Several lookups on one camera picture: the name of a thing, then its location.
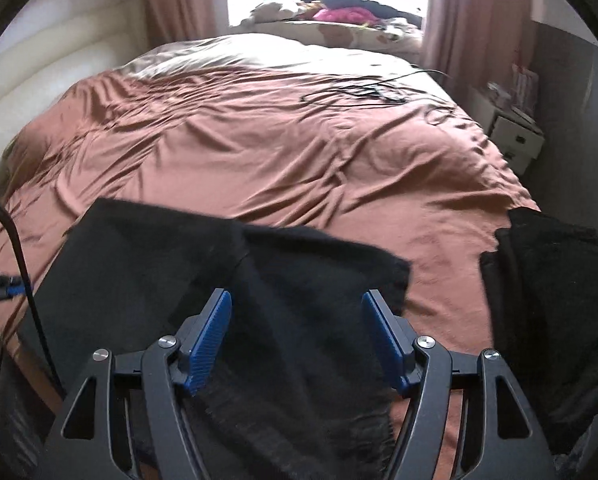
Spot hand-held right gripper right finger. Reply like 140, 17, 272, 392
361, 289, 558, 480

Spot pile of clothes on windowsill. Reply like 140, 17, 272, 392
239, 0, 426, 43

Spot black pants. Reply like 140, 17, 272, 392
19, 197, 412, 480

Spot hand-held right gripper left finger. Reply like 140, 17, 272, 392
41, 288, 233, 480

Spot stack of dark folded clothes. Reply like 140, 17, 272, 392
480, 207, 598, 457

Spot brown fleece blanket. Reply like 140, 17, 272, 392
0, 62, 542, 466

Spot thick black cable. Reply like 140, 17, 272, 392
0, 187, 66, 397

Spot brown curtain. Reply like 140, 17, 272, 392
421, 0, 536, 107
138, 0, 230, 50

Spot white padded headboard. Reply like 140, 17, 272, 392
0, 4, 152, 193

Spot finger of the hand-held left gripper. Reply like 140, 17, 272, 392
0, 272, 26, 304

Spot thin black cable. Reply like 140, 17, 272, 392
300, 67, 462, 107

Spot white nightstand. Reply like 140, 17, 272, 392
466, 80, 546, 177

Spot beige bed sheet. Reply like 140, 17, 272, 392
121, 34, 452, 106

